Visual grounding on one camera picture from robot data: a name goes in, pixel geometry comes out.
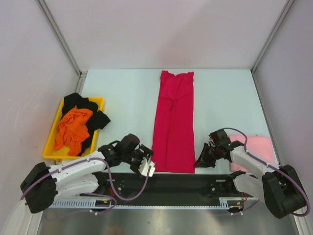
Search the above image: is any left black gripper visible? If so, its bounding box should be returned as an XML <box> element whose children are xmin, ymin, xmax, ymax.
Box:
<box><xmin>122</xmin><ymin>145</ymin><xmax>154</xmax><ymax>173</ymax></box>

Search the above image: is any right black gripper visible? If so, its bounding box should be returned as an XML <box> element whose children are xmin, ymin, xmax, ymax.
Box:
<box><xmin>193</xmin><ymin>143</ymin><xmax>221</xmax><ymax>168</ymax></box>

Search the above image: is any crimson red t shirt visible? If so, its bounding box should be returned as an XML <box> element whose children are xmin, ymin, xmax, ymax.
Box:
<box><xmin>152</xmin><ymin>70</ymin><xmax>195</xmax><ymax>174</ymax></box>

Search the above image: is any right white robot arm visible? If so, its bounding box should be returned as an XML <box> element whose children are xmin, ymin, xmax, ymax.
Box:
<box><xmin>194</xmin><ymin>128</ymin><xmax>311</xmax><ymax>218</ymax></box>

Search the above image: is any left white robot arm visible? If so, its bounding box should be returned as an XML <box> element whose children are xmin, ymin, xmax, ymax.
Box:
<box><xmin>20</xmin><ymin>134</ymin><xmax>155</xmax><ymax>214</ymax></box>

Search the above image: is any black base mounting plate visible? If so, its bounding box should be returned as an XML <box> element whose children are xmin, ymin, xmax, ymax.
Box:
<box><xmin>96</xmin><ymin>172</ymin><xmax>252</xmax><ymax>210</ymax></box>

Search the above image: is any black t shirt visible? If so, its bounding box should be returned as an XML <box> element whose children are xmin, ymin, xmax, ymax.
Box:
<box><xmin>62</xmin><ymin>93</ymin><xmax>111</xmax><ymax>156</ymax></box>

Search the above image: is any folded pink t shirt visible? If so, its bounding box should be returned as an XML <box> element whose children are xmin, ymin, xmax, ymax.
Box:
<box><xmin>229</xmin><ymin>134</ymin><xmax>276</xmax><ymax>172</ymax></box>

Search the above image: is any orange t shirt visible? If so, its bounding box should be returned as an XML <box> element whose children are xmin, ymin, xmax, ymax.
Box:
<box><xmin>54</xmin><ymin>106</ymin><xmax>93</xmax><ymax>156</ymax></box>

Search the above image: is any yellow plastic tray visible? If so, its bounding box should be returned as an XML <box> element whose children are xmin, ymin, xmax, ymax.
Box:
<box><xmin>42</xmin><ymin>98</ymin><xmax>99</xmax><ymax>162</ymax></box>

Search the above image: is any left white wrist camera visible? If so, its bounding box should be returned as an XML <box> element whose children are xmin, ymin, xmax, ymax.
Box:
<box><xmin>138</xmin><ymin>158</ymin><xmax>155</xmax><ymax>177</ymax></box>

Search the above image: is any right grey cable duct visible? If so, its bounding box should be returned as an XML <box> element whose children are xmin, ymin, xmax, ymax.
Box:
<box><xmin>219</xmin><ymin>197</ymin><xmax>259</xmax><ymax>210</ymax></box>

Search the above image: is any grey cable duct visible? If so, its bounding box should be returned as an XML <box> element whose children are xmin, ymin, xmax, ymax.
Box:
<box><xmin>219</xmin><ymin>197</ymin><xmax>259</xmax><ymax>210</ymax></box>
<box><xmin>50</xmin><ymin>198</ymin><xmax>115</xmax><ymax>210</ymax></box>

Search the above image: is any left grey cable duct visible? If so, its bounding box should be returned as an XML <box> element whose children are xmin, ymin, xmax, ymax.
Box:
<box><xmin>50</xmin><ymin>198</ymin><xmax>115</xmax><ymax>210</ymax></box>

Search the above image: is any left corner aluminium post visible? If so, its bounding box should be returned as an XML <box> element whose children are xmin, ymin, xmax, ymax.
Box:
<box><xmin>36</xmin><ymin>0</ymin><xmax>82</xmax><ymax>79</ymax></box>

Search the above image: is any corner aluminium post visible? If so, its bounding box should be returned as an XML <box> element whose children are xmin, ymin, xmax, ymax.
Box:
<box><xmin>36</xmin><ymin>0</ymin><xmax>82</xmax><ymax>79</ymax></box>
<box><xmin>250</xmin><ymin>0</ymin><xmax>297</xmax><ymax>75</ymax></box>

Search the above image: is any right corner aluminium post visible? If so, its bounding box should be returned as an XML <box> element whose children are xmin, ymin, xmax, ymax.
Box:
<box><xmin>250</xmin><ymin>0</ymin><xmax>297</xmax><ymax>75</ymax></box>

